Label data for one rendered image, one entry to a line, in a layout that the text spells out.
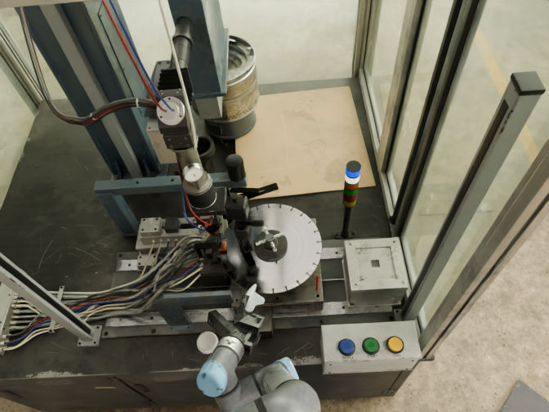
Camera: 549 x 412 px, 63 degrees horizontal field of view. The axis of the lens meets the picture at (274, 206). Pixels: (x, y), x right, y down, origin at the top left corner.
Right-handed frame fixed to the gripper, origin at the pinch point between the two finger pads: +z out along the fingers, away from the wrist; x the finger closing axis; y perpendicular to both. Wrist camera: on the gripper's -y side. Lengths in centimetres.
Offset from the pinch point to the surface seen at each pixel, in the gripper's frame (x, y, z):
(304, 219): 22.1, 7.8, 22.6
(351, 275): 11.4, 27.8, 14.1
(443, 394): -65, 80, 60
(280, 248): 15.6, 4.1, 10.7
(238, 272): 8.4, -6.1, 1.7
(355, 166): 45, 21, 20
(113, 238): -6, -64, 19
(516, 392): -57, 110, 68
